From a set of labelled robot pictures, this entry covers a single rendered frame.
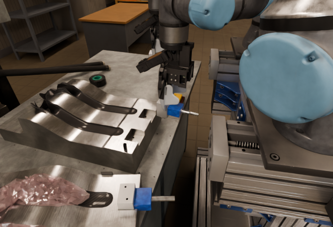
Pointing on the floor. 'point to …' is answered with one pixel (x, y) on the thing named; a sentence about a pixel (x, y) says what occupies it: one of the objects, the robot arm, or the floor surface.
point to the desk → (115, 28)
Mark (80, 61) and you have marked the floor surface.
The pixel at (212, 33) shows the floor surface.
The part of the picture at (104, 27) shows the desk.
